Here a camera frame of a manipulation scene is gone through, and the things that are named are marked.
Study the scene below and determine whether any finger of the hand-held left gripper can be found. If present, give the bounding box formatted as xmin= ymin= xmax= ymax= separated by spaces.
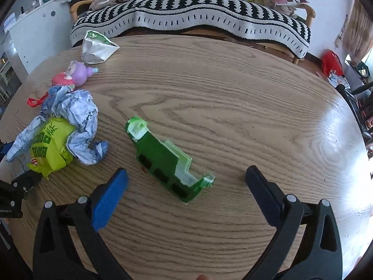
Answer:
xmin=11 ymin=170 xmax=43 ymax=194
xmin=0 ymin=141 xmax=14 ymax=159

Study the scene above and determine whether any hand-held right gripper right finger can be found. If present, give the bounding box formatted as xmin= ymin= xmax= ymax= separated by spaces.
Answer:
xmin=245 ymin=165 xmax=344 ymax=280

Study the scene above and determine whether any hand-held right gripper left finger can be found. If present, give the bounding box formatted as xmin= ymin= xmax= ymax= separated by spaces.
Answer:
xmin=33 ymin=168 xmax=131 ymax=280

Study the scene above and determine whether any yellow-green snack bag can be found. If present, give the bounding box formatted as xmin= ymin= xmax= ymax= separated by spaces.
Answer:
xmin=27 ymin=117 xmax=77 ymax=180

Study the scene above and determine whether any green carton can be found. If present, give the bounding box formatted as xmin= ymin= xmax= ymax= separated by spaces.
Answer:
xmin=125 ymin=116 xmax=215 ymax=205

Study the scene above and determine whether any blue white paper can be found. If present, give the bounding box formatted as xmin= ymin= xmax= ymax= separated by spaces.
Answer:
xmin=6 ymin=86 xmax=109 ymax=166

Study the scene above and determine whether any red ribbon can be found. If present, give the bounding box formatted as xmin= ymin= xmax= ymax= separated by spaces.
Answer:
xmin=27 ymin=91 xmax=50 ymax=108

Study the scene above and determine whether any pink purple toy figure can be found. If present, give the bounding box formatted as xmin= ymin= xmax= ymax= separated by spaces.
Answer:
xmin=52 ymin=60 xmax=100 ymax=89

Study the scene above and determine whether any white cabinet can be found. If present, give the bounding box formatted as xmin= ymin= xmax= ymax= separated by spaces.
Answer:
xmin=3 ymin=0 xmax=73 ymax=75

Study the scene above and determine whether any black chair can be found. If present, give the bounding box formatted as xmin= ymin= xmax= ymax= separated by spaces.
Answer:
xmin=335 ymin=82 xmax=373 ymax=140

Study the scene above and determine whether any torn white foil packet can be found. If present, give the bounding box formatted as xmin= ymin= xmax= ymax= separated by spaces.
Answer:
xmin=81 ymin=30 xmax=120 ymax=65

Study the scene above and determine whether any red bag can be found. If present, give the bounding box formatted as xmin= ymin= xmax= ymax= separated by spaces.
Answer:
xmin=321 ymin=49 xmax=344 ymax=77

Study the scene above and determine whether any beige curtain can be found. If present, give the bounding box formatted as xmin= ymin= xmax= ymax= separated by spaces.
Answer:
xmin=342 ymin=0 xmax=373 ymax=65

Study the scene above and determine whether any black white striped blanket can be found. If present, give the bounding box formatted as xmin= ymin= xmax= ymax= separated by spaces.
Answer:
xmin=71 ymin=0 xmax=312 ymax=59

